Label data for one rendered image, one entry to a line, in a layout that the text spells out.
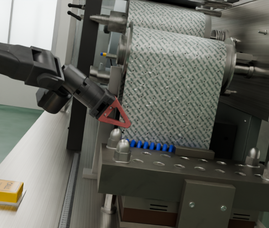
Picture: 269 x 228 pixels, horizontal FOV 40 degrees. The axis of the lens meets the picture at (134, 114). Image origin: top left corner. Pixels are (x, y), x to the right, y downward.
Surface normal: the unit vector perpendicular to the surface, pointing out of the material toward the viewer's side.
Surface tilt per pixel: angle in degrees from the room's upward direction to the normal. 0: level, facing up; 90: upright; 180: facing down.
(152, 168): 0
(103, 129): 90
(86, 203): 0
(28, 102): 90
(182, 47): 65
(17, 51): 37
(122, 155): 90
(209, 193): 90
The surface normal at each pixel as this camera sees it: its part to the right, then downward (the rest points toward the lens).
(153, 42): 0.16, -0.26
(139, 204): 0.10, 0.18
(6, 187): 0.16, -0.98
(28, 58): 0.51, -0.65
